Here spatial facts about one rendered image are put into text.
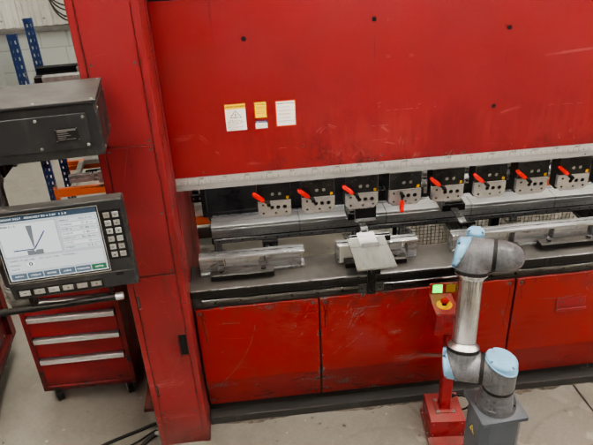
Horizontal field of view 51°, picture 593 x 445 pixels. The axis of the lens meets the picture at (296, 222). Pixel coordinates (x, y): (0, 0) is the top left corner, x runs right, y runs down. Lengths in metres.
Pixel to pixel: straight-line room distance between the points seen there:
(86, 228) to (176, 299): 0.71
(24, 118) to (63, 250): 0.48
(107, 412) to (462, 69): 2.55
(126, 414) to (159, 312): 0.95
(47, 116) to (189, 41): 0.69
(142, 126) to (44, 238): 0.55
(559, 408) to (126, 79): 2.72
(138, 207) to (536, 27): 1.78
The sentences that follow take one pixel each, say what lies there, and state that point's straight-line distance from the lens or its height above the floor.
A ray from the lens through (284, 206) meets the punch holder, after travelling 2.85.
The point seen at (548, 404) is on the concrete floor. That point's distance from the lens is 3.73.
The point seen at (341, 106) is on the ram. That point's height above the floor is 1.67.
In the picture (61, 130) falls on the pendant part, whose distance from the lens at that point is 2.18.
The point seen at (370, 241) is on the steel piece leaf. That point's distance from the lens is 2.98.
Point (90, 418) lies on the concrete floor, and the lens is 3.74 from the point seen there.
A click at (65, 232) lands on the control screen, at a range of 2.32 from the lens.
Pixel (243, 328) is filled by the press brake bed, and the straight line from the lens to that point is 3.08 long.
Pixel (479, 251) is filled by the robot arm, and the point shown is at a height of 1.38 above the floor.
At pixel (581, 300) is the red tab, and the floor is 0.60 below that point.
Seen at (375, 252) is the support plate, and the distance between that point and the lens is 2.90.
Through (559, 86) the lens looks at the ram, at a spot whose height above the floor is 1.68.
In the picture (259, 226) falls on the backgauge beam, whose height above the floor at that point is 0.97.
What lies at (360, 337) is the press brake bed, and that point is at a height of 0.50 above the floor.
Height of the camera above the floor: 2.57
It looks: 30 degrees down
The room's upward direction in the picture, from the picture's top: 3 degrees counter-clockwise
